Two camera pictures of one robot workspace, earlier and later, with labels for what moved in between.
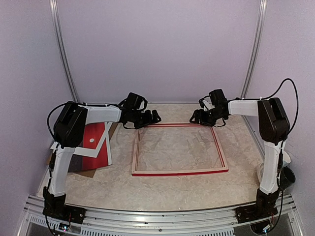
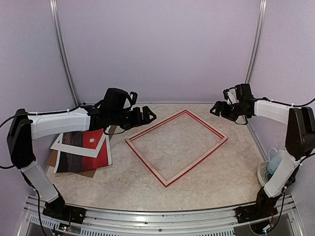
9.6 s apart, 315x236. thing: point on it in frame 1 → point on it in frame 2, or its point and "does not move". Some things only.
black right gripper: (199, 113) → (224, 113)
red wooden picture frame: (178, 171) → (166, 183)
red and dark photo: (92, 133) does not move
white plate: (260, 171) does not move
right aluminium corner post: (262, 10) does not move
